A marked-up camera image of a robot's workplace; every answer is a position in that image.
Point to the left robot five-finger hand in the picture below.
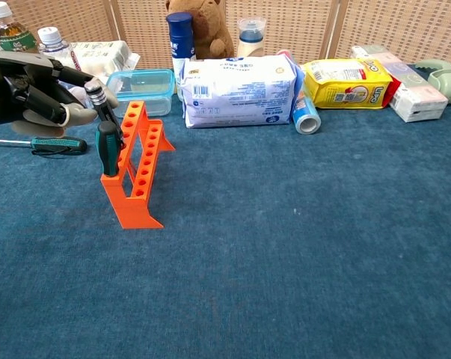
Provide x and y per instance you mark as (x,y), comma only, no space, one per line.
(23,86)

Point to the orange screwdriver rack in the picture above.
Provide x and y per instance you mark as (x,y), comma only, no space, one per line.
(135,213)

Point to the green label tea bottle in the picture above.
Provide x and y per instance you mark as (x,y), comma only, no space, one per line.
(13,37)

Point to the clear water bottle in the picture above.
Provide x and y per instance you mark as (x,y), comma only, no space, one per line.
(53,45)

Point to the white toilet paper pack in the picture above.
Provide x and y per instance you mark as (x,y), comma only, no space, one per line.
(101,56)

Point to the clear container blue lid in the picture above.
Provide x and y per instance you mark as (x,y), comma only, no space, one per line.
(146,86)

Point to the blue white spray can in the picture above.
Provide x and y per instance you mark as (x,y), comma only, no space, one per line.
(180,37)

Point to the brown capybara plush toy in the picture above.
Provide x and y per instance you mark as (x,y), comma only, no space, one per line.
(210,22)

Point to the white blue wipes pack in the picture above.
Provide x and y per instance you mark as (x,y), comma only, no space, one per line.
(240,89)

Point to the cream bottle clear cap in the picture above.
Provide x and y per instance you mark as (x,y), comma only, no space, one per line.
(250,46)

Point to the blue plastic wrap roll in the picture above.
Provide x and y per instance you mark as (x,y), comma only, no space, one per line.
(305,116)

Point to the wicker folding screen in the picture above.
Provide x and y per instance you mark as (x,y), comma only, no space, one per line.
(303,26)

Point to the blue carpet table cover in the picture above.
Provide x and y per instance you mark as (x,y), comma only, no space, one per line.
(285,243)

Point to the yellow Lipo snack bag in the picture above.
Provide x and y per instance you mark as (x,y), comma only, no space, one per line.
(345,86)

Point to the red yellow cookie box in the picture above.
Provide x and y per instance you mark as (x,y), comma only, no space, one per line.
(395,91)

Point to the pastel tissue box pack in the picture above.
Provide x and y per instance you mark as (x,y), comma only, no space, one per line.
(416,97)

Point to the pale green lint roller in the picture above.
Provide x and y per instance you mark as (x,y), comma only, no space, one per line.
(449,80)

